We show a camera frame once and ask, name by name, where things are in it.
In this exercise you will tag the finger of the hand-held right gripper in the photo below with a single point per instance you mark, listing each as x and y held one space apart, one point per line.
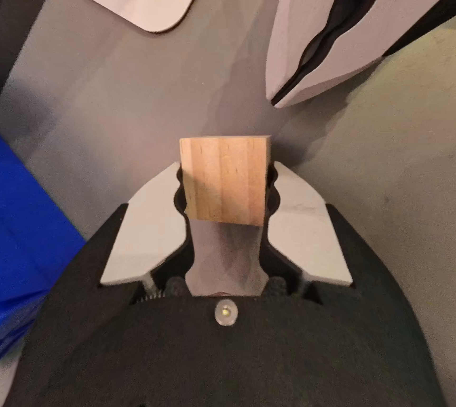
392 11
302 4

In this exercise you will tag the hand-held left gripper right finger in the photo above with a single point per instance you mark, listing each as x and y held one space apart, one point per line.
306 239

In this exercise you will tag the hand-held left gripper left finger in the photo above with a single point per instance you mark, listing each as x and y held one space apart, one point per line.
149 236

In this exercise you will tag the blue plastic bin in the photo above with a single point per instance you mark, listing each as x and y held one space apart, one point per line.
28 218

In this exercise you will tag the large wooden cube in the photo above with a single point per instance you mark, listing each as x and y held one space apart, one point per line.
224 179

